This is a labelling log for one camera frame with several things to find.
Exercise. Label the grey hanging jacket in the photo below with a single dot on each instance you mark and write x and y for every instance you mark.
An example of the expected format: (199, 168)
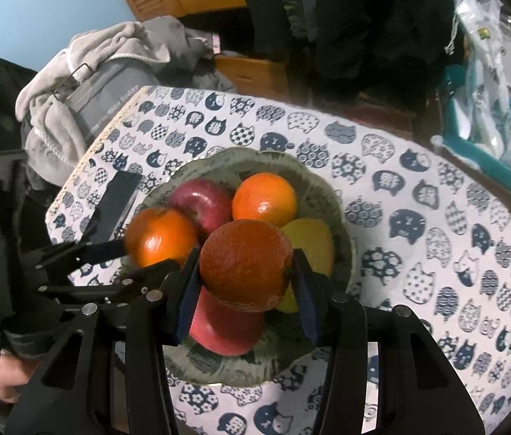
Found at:
(303, 9)

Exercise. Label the yellow-green apple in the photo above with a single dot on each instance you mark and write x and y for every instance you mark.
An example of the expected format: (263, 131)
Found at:
(314, 244)

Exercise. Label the cat print tablecloth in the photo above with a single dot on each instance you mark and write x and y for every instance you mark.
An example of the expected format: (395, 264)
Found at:
(418, 258)

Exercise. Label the yellow lemon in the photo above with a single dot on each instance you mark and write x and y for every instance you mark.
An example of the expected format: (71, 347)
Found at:
(289, 302)

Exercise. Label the grey padded bag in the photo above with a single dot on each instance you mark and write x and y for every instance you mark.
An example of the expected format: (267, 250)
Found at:
(101, 99)

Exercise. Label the dark orange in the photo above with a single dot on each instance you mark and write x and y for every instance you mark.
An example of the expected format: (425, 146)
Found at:
(246, 263)

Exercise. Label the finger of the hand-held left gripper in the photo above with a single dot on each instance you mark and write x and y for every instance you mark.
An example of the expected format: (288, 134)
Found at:
(146, 276)
(105, 249)

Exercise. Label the grey hoodie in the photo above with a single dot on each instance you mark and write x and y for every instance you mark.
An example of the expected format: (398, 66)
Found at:
(192, 63)

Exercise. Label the teal plastic bin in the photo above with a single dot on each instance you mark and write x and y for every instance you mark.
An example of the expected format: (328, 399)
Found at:
(486, 163)

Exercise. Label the black phone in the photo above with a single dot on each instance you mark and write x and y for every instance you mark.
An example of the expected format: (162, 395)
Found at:
(115, 206)

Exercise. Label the black hanging coat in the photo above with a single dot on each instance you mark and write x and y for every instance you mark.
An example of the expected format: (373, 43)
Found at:
(364, 31)

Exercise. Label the green glass bowl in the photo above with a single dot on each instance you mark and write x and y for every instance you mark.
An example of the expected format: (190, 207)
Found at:
(319, 199)

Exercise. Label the wooden crate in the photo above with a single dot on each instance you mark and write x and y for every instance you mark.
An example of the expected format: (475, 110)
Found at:
(255, 77)

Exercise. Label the printed white bag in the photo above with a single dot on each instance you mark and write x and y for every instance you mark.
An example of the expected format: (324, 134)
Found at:
(486, 77)

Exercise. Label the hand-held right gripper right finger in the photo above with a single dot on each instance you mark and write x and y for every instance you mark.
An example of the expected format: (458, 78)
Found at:
(307, 299)

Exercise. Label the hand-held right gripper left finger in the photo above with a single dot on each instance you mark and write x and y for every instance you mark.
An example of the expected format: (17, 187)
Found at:
(187, 299)

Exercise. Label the red apple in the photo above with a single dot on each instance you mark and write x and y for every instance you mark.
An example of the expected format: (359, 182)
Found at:
(226, 326)
(201, 204)

